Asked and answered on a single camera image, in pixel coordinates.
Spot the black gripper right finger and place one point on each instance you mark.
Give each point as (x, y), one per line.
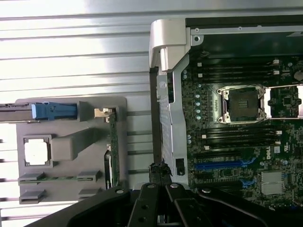
(180, 205)

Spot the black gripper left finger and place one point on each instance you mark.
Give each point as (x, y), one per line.
(146, 203)

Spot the blue expansion slot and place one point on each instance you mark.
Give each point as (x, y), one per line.
(217, 165)

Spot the black expansion slot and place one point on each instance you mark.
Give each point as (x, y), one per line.
(217, 154)

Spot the green motherboard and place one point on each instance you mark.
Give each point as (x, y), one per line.
(248, 156)

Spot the open grey pc case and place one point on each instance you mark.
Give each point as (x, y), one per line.
(170, 118)

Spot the green ram stick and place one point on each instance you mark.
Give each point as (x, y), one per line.
(60, 177)

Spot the silver chipset heatsink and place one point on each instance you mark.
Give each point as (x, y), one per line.
(273, 183)

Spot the grey parts rack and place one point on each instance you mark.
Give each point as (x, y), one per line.
(71, 127)

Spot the cpu socket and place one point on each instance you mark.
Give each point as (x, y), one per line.
(241, 104)

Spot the silver cpu chip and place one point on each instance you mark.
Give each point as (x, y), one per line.
(36, 152)

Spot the hard disk blue caddy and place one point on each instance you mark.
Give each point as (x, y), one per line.
(54, 111)

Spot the metal socket cover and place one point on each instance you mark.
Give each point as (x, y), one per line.
(270, 104)

